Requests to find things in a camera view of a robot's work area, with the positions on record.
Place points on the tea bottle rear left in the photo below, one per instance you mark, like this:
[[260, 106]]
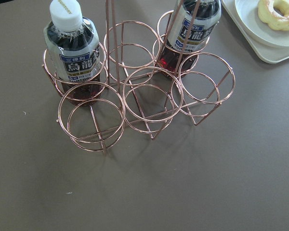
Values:
[[73, 44]]

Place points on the tea bottle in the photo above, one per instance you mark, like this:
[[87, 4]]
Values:
[[73, 44], [191, 28]]

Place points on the tea bottle rear right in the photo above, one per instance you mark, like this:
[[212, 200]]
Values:
[[191, 28]]

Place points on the beige rabbit tray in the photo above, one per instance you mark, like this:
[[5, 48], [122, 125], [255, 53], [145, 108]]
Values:
[[266, 53]]

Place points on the white plate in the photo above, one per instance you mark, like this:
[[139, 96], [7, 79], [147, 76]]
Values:
[[247, 10]]

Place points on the glazed donut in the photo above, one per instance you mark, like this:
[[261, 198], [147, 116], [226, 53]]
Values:
[[275, 13]]

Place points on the copper wire bottle rack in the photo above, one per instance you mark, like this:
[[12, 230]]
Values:
[[133, 90]]

